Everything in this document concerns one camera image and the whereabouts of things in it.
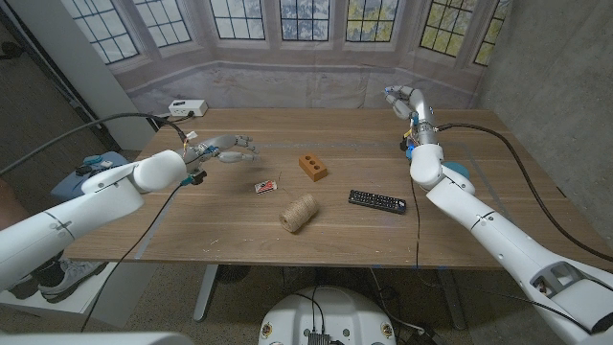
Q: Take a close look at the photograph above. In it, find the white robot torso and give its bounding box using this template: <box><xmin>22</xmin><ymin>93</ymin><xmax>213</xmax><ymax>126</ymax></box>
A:
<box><xmin>258</xmin><ymin>286</ymin><xmax>397</xmax><ymax>345</ymax></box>

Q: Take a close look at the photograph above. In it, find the black remote control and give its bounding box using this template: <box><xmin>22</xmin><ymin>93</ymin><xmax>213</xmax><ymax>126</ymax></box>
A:
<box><xmin>347</xmin><ymin>189</ymin><xmax>408</xmax><ymax>216</ymax></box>

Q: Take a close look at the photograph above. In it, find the white table leg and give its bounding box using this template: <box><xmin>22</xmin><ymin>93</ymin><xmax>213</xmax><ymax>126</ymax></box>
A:
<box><xmin>193</xmin><ymin>264</ymin><xmax>221</xmax><ymax>323</ymax></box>
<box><xmin>435</xmin><ymin>268</ymin><xmax>468</xmax><ymax>332</ymax></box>

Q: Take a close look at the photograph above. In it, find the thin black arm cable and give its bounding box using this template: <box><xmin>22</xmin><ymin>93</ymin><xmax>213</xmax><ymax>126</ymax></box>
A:
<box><xmin>79</xmin><ymin>183</ymin><xmax>186</xmax><ymax>333</ymax></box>
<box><xmin>410</xmin><ymin>176</ymin><xmax>422</xmax><ymax>269</ymax></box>

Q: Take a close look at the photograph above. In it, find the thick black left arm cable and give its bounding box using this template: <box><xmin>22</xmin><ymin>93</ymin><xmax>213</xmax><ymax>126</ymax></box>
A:
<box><xmin>0</xmin><ymin>112</ymin><xmax>189</xmax><ymax>177</ymax></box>

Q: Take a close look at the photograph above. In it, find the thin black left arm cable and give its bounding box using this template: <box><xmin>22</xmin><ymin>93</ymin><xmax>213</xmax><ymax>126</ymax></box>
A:
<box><xmin>79</xmin><ymin>183</ymin><xmax>186</xmax><ymax>333</ymax></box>

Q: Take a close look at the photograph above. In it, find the person's bare leg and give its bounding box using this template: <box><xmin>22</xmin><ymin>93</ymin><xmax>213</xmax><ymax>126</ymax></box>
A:
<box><xmin>0</xmin><ymin>179</ymin><xmax>31</xmax><ymax>231</ymax></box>

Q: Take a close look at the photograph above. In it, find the black round floor fan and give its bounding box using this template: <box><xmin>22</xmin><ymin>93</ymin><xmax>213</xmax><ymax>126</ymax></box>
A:
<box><xmin>217</xmin><ymin>264</ymin><xmax>253</xmax><ymax>285</ymax></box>

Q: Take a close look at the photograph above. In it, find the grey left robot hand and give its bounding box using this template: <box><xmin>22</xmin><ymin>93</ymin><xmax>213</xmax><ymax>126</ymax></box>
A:
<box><xmin>183</xmin><ymin>134</ymin><xmax>261</xmax><ymax>174</ymax></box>

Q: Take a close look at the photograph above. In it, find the blue round disc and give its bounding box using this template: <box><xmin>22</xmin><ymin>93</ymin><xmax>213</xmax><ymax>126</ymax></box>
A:
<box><xmin>443</xmin><ymin>161</ymin><xmax>471</xmax><ymax>181</ymax></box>

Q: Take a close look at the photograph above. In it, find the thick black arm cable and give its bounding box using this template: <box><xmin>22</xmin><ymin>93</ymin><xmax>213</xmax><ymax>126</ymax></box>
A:
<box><xmin>0</xmin><ymin>112</ymin><xmax>189</xmax><ymax>177</ymax></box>
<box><xmin>434</xmin><ymin>123</ymin><xmax>613</xmax><ymax>264</ymax></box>

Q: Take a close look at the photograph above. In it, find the grey and black shoe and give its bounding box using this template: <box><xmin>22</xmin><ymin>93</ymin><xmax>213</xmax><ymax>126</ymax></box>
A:
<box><xmin>7</xmin><ymin>258</ymin><xmax>109</xmax><ymax>304</ymax></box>

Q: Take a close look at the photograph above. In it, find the orange wooden block with holes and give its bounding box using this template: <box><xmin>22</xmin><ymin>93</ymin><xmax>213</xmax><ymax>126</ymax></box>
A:
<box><xmin>298</xmin><ymin>152</ymin><xmax>329</xmax><ymax>183</ymax></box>

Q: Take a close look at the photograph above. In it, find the printed window backdrop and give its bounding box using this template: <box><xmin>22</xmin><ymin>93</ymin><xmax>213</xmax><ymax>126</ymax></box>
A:
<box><xmin>59</xmin><ymin>0</ymin><xmax>511</xmax><ymax>116</ymax></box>

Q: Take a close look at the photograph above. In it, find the white power strip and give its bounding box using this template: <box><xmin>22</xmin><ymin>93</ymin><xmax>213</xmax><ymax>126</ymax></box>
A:
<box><xmin>167</xmin><ymin>99</ymin><xmax>209</xmax><ymax>119</ymax></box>

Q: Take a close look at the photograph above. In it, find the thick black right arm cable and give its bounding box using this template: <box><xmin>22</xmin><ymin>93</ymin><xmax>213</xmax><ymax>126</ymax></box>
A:
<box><xmin>434</xmin><ymin>123</ymin><xmax>613</xmax><ymax>264</ymax></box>

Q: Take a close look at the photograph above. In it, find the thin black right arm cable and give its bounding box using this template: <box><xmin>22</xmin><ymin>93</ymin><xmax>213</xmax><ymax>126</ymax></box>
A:
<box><xmin>410</xmin><ymin>176</ymin><xmax>422</xmax><ymax>269</ymax></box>

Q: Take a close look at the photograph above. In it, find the jute twine spool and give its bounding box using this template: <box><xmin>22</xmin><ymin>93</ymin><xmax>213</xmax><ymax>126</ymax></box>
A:
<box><xmin>278</xmin><ymin>193</ymin><xmax>320</xmax><ymax>235</ymax></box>

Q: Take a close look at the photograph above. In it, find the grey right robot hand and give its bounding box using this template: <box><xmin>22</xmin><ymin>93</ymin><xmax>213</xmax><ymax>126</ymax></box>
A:
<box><xmin>383</xmin><ymin>85</ymin><xmax>440</xmax><ymax>148</ymax></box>

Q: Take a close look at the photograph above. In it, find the red and white match box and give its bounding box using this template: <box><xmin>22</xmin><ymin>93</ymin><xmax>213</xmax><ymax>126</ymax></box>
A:
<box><xmin>254</xmin><ymin>179</ymin><xmax>279</xmax><ymax>196</ymax></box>

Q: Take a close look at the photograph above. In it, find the blue padded stool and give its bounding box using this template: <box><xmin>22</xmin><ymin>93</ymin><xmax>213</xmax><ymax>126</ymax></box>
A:
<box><xmin>50</xmin><ymin>150</ymin><xmax>131</xmax><ymax>202</ymax></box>

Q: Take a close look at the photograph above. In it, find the black power strip cord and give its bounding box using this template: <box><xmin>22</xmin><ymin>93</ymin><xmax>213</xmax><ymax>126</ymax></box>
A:
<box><xmin>155</xmin><ymin>110</ymin><xmax>196</xmax><ymax>128</ymax></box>

